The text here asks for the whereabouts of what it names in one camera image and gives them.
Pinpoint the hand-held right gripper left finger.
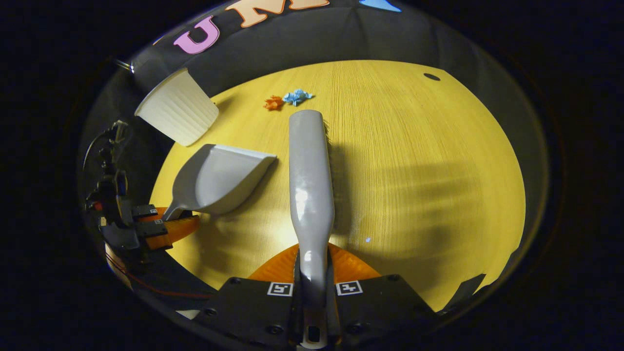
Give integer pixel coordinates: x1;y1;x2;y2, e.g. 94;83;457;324
193;244;300;350

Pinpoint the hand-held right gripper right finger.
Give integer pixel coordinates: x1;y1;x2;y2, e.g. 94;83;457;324
328;242;438;349

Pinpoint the grey dustpan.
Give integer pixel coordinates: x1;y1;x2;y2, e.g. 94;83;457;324
162;144;277;221

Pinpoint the white garbage bin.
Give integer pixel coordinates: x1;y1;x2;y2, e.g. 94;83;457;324
134;67;220;147

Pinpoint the small grey broom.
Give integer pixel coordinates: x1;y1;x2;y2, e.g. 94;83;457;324
289;110;337;350

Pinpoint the blue paper trash scrap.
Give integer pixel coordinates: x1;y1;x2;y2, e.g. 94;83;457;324
283;89;315;106

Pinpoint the wooden desktop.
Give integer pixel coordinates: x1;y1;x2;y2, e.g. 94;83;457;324
149;59;527;312

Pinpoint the red cable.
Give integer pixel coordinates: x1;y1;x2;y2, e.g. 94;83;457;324
104;253;216;299

